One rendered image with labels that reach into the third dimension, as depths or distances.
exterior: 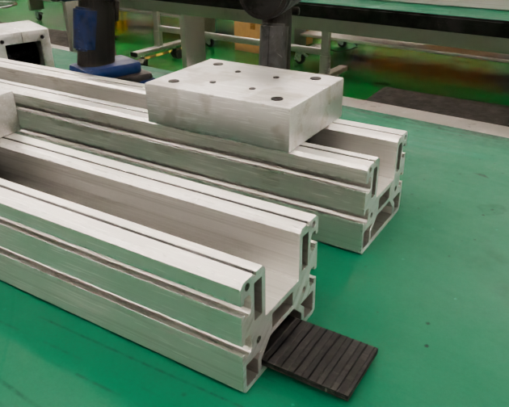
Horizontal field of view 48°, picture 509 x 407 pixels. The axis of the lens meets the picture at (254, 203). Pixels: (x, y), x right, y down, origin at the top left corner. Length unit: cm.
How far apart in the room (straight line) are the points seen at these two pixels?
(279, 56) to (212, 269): 41
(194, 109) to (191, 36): 270
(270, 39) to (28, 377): 46
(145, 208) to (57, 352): 12
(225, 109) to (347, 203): 14
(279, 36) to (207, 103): 20
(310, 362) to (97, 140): 37
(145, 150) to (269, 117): 17
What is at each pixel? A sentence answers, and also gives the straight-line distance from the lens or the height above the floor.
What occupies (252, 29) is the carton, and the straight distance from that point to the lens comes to 466.
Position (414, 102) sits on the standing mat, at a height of 2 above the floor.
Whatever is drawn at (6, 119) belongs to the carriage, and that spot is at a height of 88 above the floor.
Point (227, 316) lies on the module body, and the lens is 35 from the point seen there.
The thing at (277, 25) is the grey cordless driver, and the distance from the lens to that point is 71.
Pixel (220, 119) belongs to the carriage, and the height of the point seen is 88.
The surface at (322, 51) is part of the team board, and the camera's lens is 357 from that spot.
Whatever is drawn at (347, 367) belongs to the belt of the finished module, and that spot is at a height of 79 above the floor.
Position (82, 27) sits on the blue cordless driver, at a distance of 88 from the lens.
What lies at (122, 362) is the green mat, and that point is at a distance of 42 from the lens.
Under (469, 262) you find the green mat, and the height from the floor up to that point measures 78.
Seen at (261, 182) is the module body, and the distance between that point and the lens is 54.
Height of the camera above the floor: 106
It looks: 28 degrees down
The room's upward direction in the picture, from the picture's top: 1 degrees counter-clockwise
